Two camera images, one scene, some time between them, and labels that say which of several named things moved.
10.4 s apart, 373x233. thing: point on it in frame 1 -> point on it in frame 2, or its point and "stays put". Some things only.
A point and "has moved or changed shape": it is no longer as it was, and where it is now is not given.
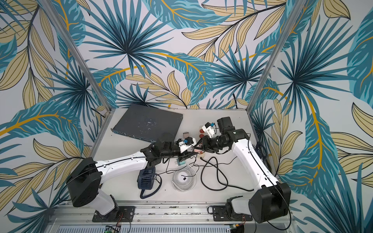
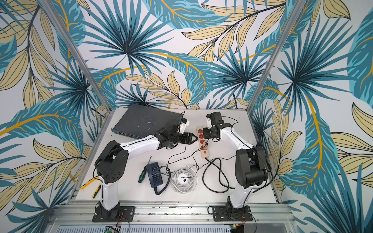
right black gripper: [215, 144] -> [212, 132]
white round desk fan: [184, 178] stays put
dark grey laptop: [146, 124] stays put
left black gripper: [183, 154] -> [190, 138]
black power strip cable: [218, 170] has moved or changed shape
